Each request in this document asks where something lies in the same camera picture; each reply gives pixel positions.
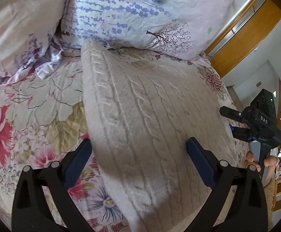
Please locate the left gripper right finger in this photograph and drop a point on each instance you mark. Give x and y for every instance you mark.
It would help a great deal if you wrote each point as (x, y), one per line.
(201, 161)

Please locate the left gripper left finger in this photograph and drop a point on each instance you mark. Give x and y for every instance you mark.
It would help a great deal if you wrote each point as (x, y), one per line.
(74, 162)

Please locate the beige cable-knit sweater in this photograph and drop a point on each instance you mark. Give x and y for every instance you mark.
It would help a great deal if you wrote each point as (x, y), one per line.
(140, 109)

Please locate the person's right hand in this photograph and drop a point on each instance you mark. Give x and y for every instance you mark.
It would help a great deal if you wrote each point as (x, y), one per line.
(271, 163)

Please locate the floral quilted bedspread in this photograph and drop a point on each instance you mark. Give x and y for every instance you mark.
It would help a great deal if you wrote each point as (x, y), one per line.
(41, 120)

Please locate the wooden headboard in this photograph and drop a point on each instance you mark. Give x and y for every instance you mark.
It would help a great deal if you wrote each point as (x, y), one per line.
(248, 27)

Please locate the light blue lavender-print pillow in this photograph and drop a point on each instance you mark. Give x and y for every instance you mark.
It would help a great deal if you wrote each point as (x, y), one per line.
(179, 28)

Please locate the mauve pink pillow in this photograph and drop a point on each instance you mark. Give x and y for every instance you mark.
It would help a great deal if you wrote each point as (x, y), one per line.
(27, 38)

